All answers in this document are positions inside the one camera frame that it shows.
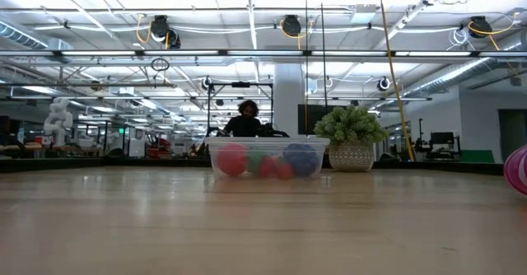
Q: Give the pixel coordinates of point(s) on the large red toy fruit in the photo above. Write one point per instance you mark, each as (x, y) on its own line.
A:
(232, 159)

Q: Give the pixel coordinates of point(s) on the red toy strawberry green leaves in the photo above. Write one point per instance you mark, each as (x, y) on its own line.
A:
(257, 159)

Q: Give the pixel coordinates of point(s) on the small red toy strawberry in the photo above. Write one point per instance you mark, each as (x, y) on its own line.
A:
(284, 170)

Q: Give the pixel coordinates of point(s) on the purple toy grapes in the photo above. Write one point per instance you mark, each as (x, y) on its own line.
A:
(302, 159)

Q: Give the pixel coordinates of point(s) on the black background robot arm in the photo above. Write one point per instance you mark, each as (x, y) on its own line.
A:
(271, 133)

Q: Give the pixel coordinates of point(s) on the clear plastic tupperware container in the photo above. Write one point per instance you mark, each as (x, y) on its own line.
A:
(267, 140)

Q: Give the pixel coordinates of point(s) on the person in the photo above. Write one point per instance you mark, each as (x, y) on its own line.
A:
(243, 127)

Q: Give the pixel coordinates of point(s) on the white humanoid figure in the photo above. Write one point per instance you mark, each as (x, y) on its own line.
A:
(57, 120)

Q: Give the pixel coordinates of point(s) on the green potted plant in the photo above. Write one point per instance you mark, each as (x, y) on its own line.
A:
(350, 127)

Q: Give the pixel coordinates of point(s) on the black desk monitor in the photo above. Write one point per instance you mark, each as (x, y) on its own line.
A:
(442, 138)

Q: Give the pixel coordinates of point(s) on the green panel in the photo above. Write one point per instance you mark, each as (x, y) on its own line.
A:
(477, 156)

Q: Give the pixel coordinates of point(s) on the purple white striped ball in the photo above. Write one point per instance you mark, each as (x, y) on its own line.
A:
(516, 170)

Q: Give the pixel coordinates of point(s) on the black gantry frame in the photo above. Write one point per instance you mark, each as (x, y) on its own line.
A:
(241, 84)

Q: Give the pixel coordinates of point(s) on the black aluminium table frame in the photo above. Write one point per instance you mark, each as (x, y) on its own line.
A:
(123, 164)

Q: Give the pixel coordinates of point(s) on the black wall screen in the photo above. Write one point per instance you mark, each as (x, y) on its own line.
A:
(308, 120)

